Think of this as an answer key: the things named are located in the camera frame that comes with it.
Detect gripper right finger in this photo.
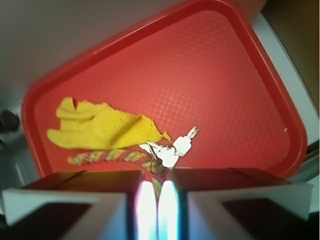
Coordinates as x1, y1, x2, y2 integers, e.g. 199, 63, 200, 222
171, 168, 313, 240

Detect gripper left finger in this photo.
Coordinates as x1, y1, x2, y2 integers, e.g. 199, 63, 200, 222
0, 170, 144, 240

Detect silver keys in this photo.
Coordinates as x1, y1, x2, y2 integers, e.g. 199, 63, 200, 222
139, 126, 200, 176

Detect yellow microfiber cloth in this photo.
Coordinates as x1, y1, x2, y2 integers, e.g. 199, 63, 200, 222
46, 97, 172, 150

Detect red plastic tray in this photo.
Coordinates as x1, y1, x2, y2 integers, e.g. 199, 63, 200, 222
22, 0, 308, 179

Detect multicolour twisted rope toy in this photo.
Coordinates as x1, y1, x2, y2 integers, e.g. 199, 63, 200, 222
67, 148, 168, 176

